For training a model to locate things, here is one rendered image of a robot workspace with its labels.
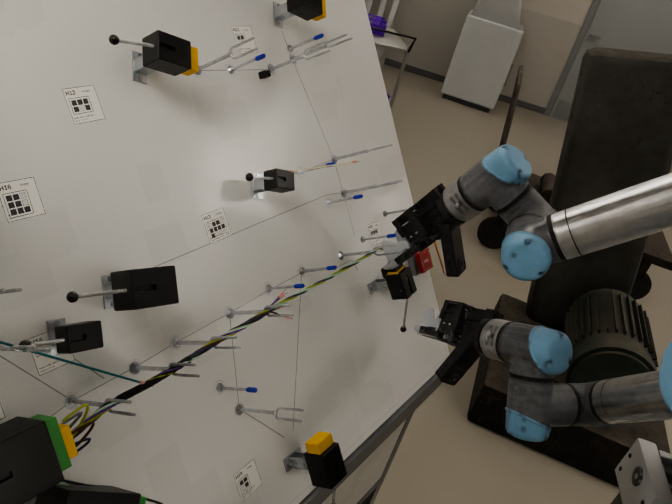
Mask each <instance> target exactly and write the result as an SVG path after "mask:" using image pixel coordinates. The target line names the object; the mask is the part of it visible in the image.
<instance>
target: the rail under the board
mask: <svg viewBox="0 0 672 504"><path fill-rule="evenodd" d="M442 383H443V382H441V381H440V380H439V378H438V377H437V375H436V373H435V374H434V375H433V376H432V377H431V378H430V379H429V380H428V381H427V382H426V383H425V384H424V385H423V386H421V387H420V388H419V389H418V390H417V391H416V392H415V393H414V394H413V395H412V396H411V397H410V398H409V399H408V400H407V401H406V402H405V403H404V404H403V405H402V406H401V407H400V408H398V409H397V410H396V411H395V412H394V413H393V414H392V415H391V416H390V417H389V418H388V419H387V420H386V421H385V422H384V423H383V424H382V425H381V426H380V427H379V428H378V429H377V430H375V431H374V432H373V433H372V434H371V435H370V436H369V437H368V438H367V439H366V440H365V441H364V442H363V443H362V444H361V445H360V446H359V447H358V448H357V449H356V450H355V451H353V452H352V453H351V454H350V455H349V456H348V457H347V458H346V459H345V460H344V464H345V468H346V471H347V475H346V476H345V477H344V478H343V479H342V480H341V481H340V482H339V483H338V484H337V485H336V489H337V488H338V487H339V486H340V485H341V484H342V483H343V482H344V481H345V480H346V479H347V478H348V477H349V476H350V475H351V474H352V473H353V472H354V471H355V470H356V469H357V468H358V467H359V466H360V465H361V464H362V463H363V462H364V461H365V460H366V459H367V458H368V457H369V456H370V455H371V454H372V453H373V452H374V451H375V450H376V449H377V448H378V447H379V446H380V445H381V444H382V443H383V442H384V441H385V440H386V439H387V438H388V437H389V436H390V435H391V434H392V433H393V432H394V431H395V430H396V429H397V428H398V427H399V426H400V425H401V424H402V423H403V422H404V421H405V420H406V419H407V418H408V417H409V416H410V415H411V414H412V413H413V412H414V411H415V410H416V409H417V408H418V407H419V406H420V405H421V404H422V403H423V402H424V401H425V400H426V399H427V398H428V397H429V396H430V395H431V394H432V393H433V392H434V391H435V390H436V389H437V388H438V387H439V386H440V385H441V384H442ZM332 493H333V489H332V490H331V489H326V488H321V487H316V488H315V489H314V490H313V491H312V492H311V493H310V494H308V495H307V496H306V497H305V498H304V499H303V500H302V501H301V502H300V503H299V504H322V503H323V502H324V501H325V500H326V499H327V498H328V497H329V496H330V495H331V494H332Z"/></svg>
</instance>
